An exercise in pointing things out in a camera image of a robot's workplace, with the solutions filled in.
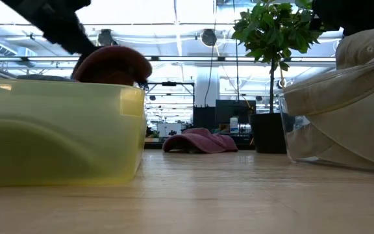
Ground black monitor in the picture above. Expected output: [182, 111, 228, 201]
[215, 99, 256, 122]

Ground black ceiling cable reel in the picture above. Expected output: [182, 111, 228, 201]
[97, 28, 115, 47]
[201, 28, 219, 47]

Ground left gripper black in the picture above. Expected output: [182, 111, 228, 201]
[0, 0, 99, 79]

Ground white box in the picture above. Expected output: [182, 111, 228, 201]
[156, 122, 183, 138]

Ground black overhead gantry frame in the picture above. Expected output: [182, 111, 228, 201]
[141, 80, 196, 98]

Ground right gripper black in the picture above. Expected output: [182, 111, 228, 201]
[310, 0, 374, 37]

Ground black equipment box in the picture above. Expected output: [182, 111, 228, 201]
[192, 106, 216, 131]

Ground clear plastic bin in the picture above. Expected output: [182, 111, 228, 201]
[277, 55, 374, 177]

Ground mauve baseball cap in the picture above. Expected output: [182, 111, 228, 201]
[162, 127, 239, 154]

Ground green plant in black pot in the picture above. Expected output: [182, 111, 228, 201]
[231, 0, 326, 155]

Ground tan baseball cap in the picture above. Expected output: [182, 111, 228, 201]
[282, 25, 374, 170]

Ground yellow translucent plastic bin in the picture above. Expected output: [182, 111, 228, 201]
[0, 77, 148, 189]

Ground maroon baseball cap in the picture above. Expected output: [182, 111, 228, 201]
[71, 45, 154, 88]

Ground white bottle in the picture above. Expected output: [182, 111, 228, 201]
[229, 116, 240, 134]

